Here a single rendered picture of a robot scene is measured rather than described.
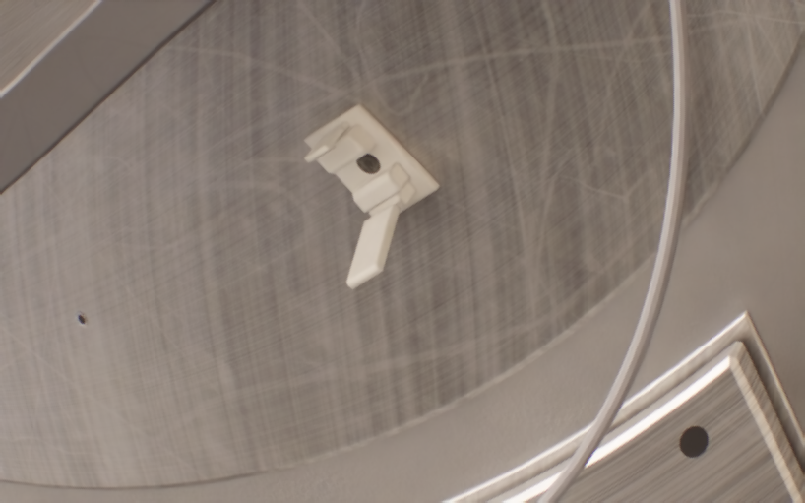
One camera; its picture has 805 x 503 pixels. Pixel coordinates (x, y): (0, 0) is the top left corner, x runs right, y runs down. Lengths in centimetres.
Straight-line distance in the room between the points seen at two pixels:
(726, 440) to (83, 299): 17
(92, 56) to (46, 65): 2
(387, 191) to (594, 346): 5
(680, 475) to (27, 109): 18
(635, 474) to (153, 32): 16
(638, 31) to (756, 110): 4
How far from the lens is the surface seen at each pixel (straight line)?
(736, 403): 94
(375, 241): 94
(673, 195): 89
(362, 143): 95
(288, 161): 96
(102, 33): 90
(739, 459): 95
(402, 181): 95
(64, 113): 92
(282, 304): 98
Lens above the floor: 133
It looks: 35 degrees down
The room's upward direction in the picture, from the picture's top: 6 degrees counter-clockwise
